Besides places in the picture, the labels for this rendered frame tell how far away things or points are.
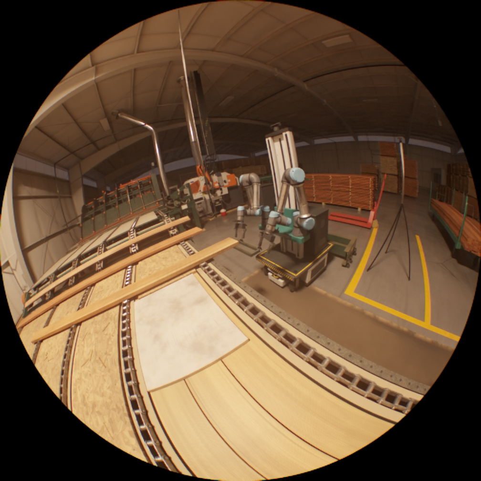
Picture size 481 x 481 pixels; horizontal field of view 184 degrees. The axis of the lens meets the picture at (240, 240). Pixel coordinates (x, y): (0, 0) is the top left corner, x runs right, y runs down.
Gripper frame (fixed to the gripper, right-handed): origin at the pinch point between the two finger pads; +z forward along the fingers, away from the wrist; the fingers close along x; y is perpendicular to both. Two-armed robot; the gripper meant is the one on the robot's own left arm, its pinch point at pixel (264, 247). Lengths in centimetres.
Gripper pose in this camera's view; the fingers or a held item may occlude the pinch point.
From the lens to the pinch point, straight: 127.6
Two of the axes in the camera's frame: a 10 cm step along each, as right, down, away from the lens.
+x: 4.3, 4.2, -8.0
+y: -8.7, -0.3, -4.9
